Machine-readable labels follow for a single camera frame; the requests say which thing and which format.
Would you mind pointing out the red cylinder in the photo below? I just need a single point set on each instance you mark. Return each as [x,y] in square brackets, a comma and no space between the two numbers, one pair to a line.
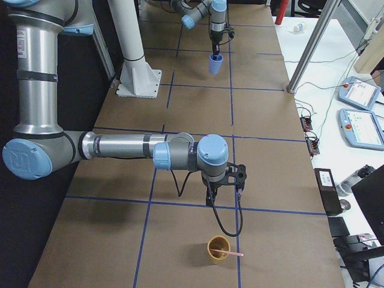
[281,12]

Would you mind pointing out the clear water bottle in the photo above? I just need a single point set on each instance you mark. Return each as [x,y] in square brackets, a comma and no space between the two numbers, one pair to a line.
[344,188]

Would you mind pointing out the wooden board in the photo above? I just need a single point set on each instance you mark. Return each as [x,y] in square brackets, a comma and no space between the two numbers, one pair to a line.
[372,54]

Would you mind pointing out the orange black circuit board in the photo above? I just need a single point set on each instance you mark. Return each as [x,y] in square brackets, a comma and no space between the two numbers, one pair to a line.
[306,123]

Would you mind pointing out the teach pendant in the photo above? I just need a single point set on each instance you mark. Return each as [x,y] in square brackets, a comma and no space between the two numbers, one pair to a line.
[361,129]
[361,94]

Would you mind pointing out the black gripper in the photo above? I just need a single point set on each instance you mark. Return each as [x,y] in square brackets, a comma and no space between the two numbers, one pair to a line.
[215,37]
[211,185]

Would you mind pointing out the far teach pendant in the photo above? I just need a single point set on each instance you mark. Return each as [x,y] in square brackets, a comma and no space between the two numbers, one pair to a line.
[361,94]

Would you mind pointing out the white blue tube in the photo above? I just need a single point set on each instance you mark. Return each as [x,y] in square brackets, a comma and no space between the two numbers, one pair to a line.
[299,27]

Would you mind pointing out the yellow paper cup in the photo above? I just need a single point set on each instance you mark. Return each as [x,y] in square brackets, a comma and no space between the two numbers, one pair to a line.
[217,247]

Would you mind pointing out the black power box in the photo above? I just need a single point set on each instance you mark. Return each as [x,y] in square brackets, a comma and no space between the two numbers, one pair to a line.
[328,193]

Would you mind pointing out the aluminium frame post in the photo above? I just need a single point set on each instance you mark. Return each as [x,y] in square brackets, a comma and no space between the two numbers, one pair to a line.
[312,44]

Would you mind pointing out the pink chopstick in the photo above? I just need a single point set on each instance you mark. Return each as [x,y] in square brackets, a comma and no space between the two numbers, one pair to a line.
[222,252]

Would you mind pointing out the white mounting post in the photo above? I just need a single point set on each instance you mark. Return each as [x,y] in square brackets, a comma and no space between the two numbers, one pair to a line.
[137,78]

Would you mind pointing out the blue plastic cup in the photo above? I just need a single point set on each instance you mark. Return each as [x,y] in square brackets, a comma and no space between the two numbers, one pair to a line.
[215,64]

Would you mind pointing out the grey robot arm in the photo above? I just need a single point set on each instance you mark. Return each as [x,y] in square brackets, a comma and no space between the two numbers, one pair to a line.
[41,146]
[216,10]

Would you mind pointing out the near teach pendant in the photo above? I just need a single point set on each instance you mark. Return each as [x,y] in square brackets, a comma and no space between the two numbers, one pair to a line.
[361,129]

